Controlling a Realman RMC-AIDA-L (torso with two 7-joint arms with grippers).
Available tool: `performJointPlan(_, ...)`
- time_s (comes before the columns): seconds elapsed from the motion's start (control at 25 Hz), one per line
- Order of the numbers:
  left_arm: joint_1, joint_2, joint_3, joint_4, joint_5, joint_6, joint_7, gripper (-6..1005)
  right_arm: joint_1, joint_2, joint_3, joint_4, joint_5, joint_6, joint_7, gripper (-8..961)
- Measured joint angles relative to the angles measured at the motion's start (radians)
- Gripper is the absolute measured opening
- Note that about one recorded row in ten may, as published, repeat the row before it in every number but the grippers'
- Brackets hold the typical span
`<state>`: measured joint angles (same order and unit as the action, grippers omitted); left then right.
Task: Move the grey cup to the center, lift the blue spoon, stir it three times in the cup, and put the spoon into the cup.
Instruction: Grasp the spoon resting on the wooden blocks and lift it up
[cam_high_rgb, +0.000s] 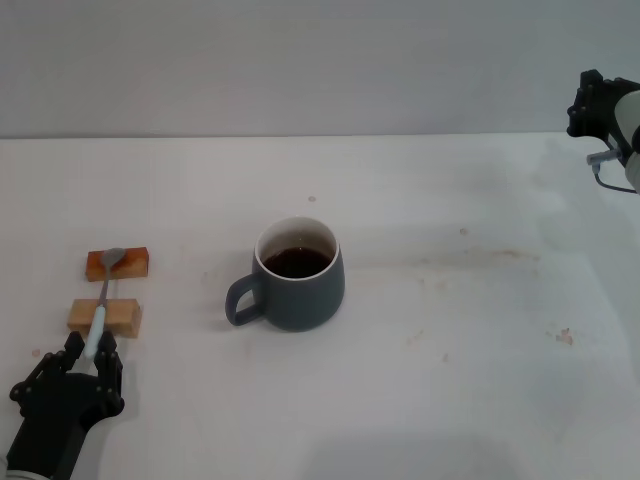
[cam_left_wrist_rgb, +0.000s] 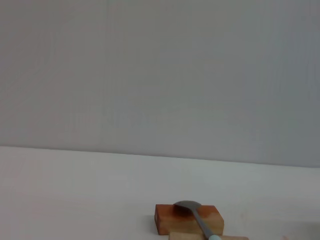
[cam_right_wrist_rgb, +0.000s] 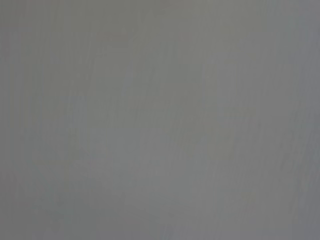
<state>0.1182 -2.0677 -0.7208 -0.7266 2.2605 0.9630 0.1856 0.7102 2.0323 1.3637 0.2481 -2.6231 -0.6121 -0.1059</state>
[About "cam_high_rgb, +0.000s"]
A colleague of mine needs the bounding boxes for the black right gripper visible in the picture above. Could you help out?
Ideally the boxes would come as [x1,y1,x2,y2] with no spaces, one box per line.
[566,69,640,151]

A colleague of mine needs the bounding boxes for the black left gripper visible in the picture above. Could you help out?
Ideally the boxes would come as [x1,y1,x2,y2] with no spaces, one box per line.
[5,332,126,476]

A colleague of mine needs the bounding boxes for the metal spoon with light-blue handle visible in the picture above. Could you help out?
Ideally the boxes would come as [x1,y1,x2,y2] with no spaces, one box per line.
[83,247,126,362]

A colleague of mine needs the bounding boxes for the dark grey ceramic coffee mug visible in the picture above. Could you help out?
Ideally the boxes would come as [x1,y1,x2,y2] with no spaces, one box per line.
[224,215,346,333]

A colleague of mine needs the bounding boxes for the light tan wooden block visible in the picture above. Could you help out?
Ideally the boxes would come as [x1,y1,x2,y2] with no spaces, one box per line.
[66,298,142,340]

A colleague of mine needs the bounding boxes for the reddish-brown wooden block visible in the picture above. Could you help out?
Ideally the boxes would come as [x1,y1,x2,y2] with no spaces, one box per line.
[82,244,152,284]

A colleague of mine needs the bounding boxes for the grey right wrist cable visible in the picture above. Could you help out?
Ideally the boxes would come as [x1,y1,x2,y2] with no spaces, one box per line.
[585,148,639,194]

